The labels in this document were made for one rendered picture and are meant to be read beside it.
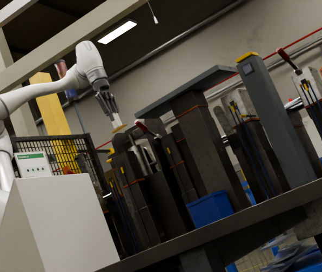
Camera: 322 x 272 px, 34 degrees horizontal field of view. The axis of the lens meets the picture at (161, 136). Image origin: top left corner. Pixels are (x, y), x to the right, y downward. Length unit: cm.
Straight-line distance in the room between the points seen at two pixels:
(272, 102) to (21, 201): 80
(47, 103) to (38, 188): 179
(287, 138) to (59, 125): 192
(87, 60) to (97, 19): 370
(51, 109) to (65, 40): 311
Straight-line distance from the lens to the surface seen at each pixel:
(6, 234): 158
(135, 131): 207
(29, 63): 667
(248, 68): 170
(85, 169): 236
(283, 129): 166
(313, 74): 182
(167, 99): 181
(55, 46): 645
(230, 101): 190
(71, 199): 169
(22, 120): 1030
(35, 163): 298
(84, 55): 249
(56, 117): 332
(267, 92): 168
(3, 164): 226
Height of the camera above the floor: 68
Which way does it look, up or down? 12 degrees up
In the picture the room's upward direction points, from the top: 22 degrees counter-clockwise
